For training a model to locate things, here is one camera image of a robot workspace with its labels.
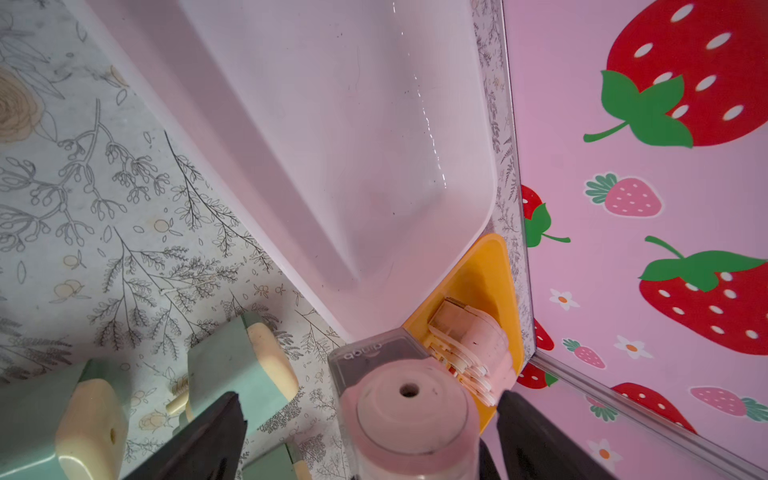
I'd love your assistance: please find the green sharpener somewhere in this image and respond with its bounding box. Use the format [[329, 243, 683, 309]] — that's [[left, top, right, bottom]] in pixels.
[[242, 441, 312, 480], [166, 312, 299, 435], [1, 359, 131, 479]]

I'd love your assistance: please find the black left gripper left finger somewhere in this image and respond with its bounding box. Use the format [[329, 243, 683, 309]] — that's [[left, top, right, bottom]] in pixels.
[[127, 392, 247, 480]]

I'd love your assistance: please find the green sharpener centre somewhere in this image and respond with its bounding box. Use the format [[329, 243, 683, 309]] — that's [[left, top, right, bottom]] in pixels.
[[242, 441, 312, 480]]

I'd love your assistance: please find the yellow plastic storage box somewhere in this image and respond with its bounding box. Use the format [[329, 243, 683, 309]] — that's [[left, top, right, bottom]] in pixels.
[[403, 234, 525, 431]]

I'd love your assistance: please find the green sharpener lower left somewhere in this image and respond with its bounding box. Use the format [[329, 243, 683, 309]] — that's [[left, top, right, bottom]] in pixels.
[[1, 359, 131, 479]]

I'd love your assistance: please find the white plastic storage box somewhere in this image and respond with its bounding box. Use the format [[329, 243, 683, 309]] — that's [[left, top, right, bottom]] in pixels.
[[68, 1, 497, 341]]

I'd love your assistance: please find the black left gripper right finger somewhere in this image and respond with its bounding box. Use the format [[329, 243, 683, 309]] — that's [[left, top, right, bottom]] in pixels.
[[497, 391, 613, 480]]

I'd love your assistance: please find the green sharpener upper middle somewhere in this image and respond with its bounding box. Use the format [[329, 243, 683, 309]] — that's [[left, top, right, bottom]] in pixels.
[[166, 312, 299, 435]]

